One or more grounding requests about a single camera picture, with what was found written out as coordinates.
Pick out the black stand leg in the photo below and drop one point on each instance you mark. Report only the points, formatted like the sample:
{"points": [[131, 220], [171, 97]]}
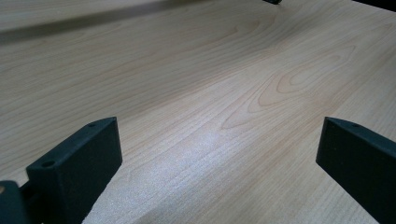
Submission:
{"points": [[272, 1]]}

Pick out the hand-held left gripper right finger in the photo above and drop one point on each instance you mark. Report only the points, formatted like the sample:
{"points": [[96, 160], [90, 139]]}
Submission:
{"points": [[362, 165]]}

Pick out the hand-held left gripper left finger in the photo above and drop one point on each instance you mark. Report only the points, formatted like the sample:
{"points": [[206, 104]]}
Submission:
{"points": [[77, 163]]}

